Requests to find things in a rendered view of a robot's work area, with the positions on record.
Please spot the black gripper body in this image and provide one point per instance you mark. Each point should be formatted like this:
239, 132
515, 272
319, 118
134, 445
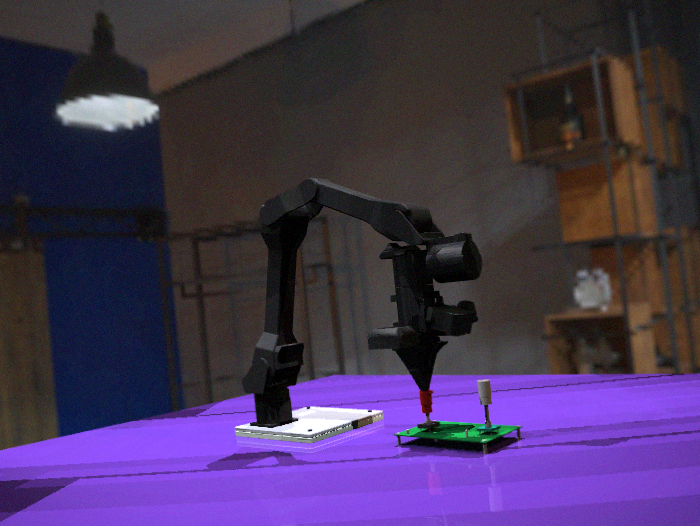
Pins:
405, 333

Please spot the green circuit board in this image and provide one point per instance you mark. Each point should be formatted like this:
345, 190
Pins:
459, 431

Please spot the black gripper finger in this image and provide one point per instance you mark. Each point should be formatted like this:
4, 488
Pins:
416, 361
432, 357

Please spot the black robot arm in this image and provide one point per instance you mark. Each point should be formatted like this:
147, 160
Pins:
284, 221

